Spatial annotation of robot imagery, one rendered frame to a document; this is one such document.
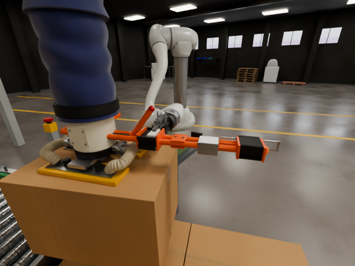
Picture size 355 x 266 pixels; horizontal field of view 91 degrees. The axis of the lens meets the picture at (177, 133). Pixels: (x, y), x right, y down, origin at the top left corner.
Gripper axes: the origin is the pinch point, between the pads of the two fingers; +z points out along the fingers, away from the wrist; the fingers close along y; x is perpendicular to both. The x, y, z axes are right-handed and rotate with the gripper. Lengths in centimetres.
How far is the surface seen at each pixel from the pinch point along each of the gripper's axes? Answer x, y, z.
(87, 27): 16.6, -36.4, 4.6
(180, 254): -10, 65, 0
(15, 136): 334, 101, -159
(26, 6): 29, -41, 11
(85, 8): 15.8, -40.9, 5.1
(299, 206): -117, 120, -112
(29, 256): 65, 66, 18
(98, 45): 16.6, -31.8, 1.0
